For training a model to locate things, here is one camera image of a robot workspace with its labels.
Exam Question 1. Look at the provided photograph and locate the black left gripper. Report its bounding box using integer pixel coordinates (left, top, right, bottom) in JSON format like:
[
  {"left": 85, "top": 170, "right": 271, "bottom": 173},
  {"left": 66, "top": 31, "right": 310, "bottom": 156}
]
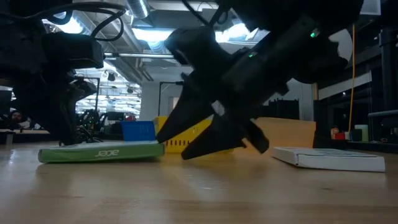
[{"left": 0, "top": 67, "right": 98, "bottom": 146}]

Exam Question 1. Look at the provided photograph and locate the yellow plastic basket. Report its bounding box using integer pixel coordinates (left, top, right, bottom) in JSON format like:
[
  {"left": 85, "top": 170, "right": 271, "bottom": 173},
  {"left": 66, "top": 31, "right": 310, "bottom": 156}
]
[{"left": 154, "top": 116, "right": 234, "bottom": 154}]

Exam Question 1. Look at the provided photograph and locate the white box with printed label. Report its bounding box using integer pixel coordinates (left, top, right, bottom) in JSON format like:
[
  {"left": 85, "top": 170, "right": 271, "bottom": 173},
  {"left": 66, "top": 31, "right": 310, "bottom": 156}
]
[{"left": 271, "top": 146, "right": 386, "bottom": 173}]

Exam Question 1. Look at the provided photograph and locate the black background monitor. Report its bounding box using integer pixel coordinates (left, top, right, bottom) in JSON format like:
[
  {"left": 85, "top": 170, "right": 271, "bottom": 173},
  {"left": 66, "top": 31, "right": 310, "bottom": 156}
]
[{"left": 102, "top": 111, "right": 126, "bottom": 123}]

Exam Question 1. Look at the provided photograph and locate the white box with green side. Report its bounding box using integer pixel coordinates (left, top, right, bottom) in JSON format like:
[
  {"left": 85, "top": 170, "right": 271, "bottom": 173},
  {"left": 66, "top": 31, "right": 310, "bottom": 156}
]
[{"left": 37, "top": 140, "right": 165, "bottom": 164}]

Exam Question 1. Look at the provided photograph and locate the person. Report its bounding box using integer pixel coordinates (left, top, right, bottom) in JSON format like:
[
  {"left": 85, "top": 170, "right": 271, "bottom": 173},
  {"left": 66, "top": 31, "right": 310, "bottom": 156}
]
[{"left": 9, "top": 110, "right": 41, "bottom": 130}]

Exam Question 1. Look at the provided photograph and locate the silver ceiling duct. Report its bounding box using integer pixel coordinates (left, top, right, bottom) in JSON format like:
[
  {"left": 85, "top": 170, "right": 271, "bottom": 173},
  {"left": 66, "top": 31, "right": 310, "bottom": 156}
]
[{"left": 126, "top": 0, "right": 150, "bottom": 19}]

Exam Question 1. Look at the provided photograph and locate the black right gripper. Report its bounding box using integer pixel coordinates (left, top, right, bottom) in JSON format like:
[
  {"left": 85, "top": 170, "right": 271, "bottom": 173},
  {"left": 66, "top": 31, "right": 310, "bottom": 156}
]
[{"left": 156, "top": 67, "right": 270, "bottom": 161}]

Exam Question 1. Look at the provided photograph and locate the dark background equipment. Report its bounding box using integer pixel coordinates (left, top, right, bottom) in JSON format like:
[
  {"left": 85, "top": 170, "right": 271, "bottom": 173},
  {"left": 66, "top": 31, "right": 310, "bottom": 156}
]
[{"left": 261, "top": 98, "right": 300, "bottom": 119}]

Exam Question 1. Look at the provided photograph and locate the orange translucent plastic bin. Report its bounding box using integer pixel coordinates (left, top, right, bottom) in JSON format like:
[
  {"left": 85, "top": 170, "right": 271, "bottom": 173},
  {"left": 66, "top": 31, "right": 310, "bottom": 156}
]
[{"left": 242, "top": 117, "right": 317, "bottom": 149}]

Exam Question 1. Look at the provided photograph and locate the black stand pole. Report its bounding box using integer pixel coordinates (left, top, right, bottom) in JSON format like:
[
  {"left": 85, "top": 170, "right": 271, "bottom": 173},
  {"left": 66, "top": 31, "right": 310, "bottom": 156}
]
[{"left": 378, "top": 27, "right": 398, "bottom": 125}]

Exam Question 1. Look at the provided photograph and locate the white globe lamp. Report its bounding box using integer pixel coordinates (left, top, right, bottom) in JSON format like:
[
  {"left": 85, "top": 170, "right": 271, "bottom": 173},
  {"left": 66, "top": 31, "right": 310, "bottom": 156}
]
[{"left": 292, "top": 28, "right": 354, "bottom": 85}]

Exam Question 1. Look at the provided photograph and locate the pale green container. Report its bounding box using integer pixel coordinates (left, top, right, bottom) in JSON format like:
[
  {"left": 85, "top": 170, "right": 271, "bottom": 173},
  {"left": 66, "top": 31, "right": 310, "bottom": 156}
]
[{"left": 354, "top": 124, "right": 369, "bottom": 142}]

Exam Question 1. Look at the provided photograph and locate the grey horizontal pipe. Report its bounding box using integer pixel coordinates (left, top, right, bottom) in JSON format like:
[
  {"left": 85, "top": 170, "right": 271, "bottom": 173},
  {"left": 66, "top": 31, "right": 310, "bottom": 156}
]
[{"left": 368, "top": 109, "right": 398, "bottom": 118}]

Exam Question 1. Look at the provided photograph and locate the long ceiling light tube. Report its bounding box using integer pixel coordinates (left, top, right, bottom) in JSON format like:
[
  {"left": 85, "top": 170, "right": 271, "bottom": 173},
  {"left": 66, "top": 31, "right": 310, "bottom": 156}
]
[{"left": 104, "top": 52, "right": 175, "bottom": 60}]

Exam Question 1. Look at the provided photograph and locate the blue plastic basket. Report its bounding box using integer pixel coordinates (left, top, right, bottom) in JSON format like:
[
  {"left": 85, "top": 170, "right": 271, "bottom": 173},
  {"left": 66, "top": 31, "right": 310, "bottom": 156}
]
[{"left": 120, "top": 121, "right": 156, "bottom": 142}]

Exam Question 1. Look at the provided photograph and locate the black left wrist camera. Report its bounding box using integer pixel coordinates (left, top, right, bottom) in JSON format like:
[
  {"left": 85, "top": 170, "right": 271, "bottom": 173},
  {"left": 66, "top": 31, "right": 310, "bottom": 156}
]
[{"left": 43, "top": 30, "right": 105, "bottom": 70}]

